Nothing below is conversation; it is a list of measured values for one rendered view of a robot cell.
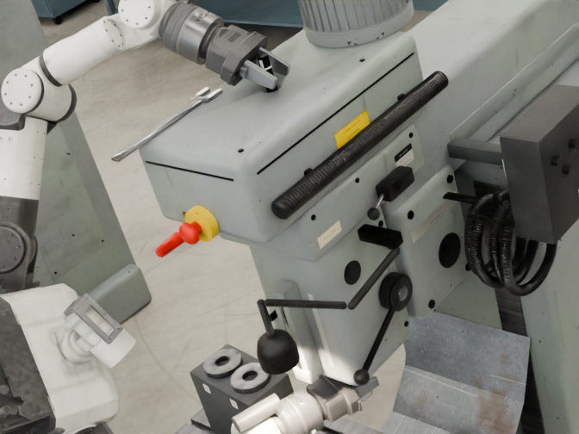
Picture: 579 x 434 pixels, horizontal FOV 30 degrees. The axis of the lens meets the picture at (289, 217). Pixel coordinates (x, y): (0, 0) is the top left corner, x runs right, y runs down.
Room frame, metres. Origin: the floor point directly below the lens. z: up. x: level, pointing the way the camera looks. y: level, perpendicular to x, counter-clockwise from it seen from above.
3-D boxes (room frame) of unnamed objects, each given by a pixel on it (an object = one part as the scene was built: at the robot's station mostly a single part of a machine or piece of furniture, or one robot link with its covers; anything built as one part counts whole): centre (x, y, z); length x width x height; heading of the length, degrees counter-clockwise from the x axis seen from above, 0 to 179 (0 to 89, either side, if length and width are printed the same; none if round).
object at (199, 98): (1.67, 0.15, 1.89); 0.24 x 0.04 x 0.01; 132
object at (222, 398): (1.96, 0.21, 1.06); 0.22 x 0.12 x 0.20; 34
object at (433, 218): (1.82, -0.18, 1.47); 0.24 x 0.19 x 0.26; 40
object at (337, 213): (1.72, -0.07, 1.68); 0.34 x 0.24 x 0.10; 130
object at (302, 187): (1.61, -0.16, 1.79); 0.45 x 0.04 x 0.04; 130
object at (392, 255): (1.52, -0.11, 1.58); 0.17 x 0.01 x 0.01; 139
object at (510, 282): (1.72, -0.37, 1.45); 0.18 x 0.16 x 0.21; 130
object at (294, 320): (1.62, 0.05, 1.45); 0.04 x 0.04 x 0.21; 40
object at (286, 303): (1.50, 0.01, 1.58); 0.17 x 0.01 x 0.01; 59
